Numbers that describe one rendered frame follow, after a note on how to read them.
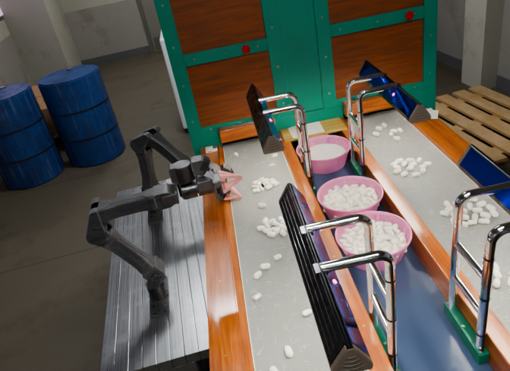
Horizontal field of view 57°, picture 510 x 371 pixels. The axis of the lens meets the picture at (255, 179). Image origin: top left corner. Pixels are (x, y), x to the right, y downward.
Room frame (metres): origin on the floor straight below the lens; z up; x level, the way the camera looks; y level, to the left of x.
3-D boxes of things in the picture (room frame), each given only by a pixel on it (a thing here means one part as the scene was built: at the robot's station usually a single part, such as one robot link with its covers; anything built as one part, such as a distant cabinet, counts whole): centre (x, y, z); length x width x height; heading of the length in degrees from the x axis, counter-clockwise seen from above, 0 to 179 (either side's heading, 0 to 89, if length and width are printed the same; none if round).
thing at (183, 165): (1.33, 0.25, 1.12); 0.12 x 0.09 x 0.12; 97
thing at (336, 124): (2.24, -0.35, 0.77); 0.33 x 0.15 x 0.01; 91
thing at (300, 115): (1.85, -0.16, 0.90); 0.20 x 0.19 x 0.45; 1
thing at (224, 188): (1.36, 0.09, 1.07); 0.09 x 0.07 x 0.07; 97
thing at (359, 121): (1.85, -0.56, 0.90); 0.20 x 0.19 x 0.45; 1
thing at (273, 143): (1.85, -0.08, 1.08); 0.62 x 0.08 x 0.07; 1
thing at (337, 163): (2.02, -0.36, 0.72); 0.27 x 0.27 x 0.10
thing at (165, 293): (1.31, 0.43, 0.71); 0.20 x 0.07 x 0.08; 7
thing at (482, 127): (3.24, -1.88, 0.05); 1.20 x 0.83 x 0.11; 7
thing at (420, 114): (1.86, -0.64, 1.08); 0.62 x 0.08 x 0.07; 1
